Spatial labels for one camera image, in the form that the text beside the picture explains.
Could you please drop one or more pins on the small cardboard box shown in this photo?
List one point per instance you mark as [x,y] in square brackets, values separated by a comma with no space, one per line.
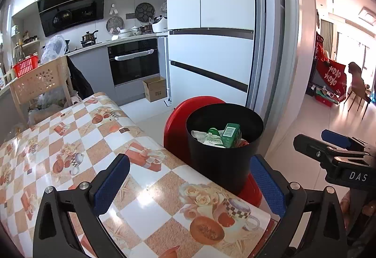
[155,89]

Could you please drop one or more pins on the black cooking pot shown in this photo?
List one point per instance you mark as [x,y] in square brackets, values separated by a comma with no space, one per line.
[88,37]

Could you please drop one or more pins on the red plastic basket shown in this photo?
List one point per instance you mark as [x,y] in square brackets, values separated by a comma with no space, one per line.
[25,65]

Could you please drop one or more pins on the ceiling air vent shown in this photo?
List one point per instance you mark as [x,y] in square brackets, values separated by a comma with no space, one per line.
[367,15]

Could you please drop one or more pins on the dark round wall tray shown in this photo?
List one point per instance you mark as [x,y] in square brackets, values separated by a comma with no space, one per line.
[144,12]

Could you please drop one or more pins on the green drink carton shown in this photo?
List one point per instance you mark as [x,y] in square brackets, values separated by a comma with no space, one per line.
[230,134]

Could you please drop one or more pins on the black range hood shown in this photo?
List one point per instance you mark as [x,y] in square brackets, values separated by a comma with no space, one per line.
[70,14]

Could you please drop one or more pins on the grey curtain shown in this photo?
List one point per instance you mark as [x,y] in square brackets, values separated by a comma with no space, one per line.
[326,40]

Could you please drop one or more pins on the round metal tray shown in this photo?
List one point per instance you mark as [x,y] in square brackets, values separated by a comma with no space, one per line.
[114,24]

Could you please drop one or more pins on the white rice cooker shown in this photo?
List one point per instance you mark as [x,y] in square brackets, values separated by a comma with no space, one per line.
[160,25]

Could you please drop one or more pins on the red plastic stool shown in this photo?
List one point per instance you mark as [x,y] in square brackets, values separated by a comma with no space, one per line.
[176,128]

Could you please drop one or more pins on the black built-in oven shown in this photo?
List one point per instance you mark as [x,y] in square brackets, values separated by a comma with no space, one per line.
[135,67]

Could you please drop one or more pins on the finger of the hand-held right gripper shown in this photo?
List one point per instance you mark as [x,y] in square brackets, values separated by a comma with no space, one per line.
[335,137]
[311,146]

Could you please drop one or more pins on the person's right hand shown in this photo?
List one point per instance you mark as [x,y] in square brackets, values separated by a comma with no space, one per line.
[346,208]

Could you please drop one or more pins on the beige plastic chair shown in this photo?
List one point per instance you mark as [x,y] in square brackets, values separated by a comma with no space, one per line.
[38,78]

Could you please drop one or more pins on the white wall hook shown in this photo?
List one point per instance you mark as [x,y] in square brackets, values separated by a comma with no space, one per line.
[112,9]

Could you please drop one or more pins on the black trash bin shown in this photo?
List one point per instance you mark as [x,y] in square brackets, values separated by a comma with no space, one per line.
[217,167]

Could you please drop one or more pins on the black jacket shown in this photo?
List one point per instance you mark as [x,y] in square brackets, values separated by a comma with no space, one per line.
[79,81]

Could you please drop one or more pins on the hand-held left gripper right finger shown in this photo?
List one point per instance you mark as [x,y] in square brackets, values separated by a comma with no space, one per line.
[268,184]

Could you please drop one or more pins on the white tissue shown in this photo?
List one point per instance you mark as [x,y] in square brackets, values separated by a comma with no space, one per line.
[198,136]

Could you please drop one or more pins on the dark pot with lid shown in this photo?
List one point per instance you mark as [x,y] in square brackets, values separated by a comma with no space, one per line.
[145,29]

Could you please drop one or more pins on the white pot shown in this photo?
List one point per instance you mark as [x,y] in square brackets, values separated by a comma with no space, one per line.
[125,33]

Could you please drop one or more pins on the grey plastic bag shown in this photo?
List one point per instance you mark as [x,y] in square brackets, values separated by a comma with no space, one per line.
[50,100]

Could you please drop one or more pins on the kitchen spice rack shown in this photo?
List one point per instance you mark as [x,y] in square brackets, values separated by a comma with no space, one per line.
[28,46]

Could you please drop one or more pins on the green white packet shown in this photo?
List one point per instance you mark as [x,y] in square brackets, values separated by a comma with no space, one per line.
[214,139]

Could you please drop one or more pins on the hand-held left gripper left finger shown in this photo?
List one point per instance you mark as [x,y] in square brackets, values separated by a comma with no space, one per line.
[113,184]

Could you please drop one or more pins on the white translucent plastic bag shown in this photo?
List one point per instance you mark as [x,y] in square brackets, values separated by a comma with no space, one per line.
[54,47]

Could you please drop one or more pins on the red printed bag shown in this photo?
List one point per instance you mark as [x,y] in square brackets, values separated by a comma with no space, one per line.
[333,75]

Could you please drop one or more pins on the brown wooden chair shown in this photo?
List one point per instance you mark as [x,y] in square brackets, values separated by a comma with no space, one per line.
[357,78]

